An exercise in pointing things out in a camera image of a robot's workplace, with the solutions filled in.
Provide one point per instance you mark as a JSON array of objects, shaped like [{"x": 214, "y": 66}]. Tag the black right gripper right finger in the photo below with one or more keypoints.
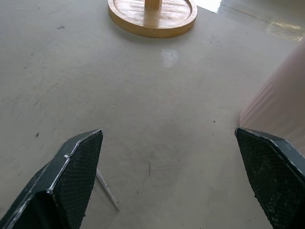
[{"x": 274, "y": 176}]

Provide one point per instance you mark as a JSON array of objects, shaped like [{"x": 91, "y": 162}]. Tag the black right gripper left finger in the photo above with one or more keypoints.
[{"x": 59, "y": 186}]

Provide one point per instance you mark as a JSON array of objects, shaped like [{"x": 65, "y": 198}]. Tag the pink ribbed cup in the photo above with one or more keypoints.
[{"x": 278, "y": 95}]

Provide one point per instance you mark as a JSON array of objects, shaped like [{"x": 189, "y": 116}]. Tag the thin white stick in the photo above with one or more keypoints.
[{"x": 107, "y": 189}]

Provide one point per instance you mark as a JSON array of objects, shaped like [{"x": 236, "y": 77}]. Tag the round wooden stand base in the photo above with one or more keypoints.
[{"x": 152, "y": 16}]

